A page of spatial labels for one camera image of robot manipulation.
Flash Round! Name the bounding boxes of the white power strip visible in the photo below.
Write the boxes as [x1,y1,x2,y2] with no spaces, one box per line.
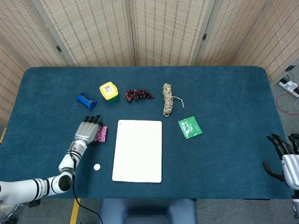
[278,78,299,98]

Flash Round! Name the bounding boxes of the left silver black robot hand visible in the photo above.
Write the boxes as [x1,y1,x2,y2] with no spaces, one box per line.
[74,115,104,147]

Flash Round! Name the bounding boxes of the dark red grape bunch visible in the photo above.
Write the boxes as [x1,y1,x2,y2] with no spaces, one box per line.
[123,88,155,103]

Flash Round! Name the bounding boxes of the black stool leg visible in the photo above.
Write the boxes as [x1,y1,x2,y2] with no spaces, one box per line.
[21,200,41,207]

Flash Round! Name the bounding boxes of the blue zipper pouch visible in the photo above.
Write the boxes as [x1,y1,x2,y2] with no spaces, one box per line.
[75,92,98,111]

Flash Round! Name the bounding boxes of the green tea packet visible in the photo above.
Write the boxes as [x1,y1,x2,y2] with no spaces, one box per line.
[178,116,203,140]

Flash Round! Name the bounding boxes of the red floor cable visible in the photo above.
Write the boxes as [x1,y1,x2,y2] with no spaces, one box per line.
[276,93,299,115]

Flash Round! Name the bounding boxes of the beige coiled rope bundle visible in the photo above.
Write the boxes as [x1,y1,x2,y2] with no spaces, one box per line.
[162,83,185,117]

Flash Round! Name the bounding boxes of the yellow-lidded green mini bin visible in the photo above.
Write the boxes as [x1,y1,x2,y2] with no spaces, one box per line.
[99,81,119,104]

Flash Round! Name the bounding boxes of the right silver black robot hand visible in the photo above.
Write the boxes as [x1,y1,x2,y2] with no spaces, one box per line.
[262,133,299,191]

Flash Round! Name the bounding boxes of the teal table cloth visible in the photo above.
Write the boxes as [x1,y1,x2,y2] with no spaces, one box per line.
[0,66,288,200]

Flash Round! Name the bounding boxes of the woven folding screen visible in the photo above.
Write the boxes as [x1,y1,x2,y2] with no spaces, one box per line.
[0,0,299,126]

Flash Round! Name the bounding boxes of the blue padded seat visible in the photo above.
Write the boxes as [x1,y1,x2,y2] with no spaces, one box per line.
[98,198,198,224]

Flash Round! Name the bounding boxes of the white rectangular board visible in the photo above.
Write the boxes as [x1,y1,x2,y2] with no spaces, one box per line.
[112,119,163,183]

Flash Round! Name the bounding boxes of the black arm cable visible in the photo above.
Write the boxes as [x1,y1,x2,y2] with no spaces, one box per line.
[70,150,103,224]

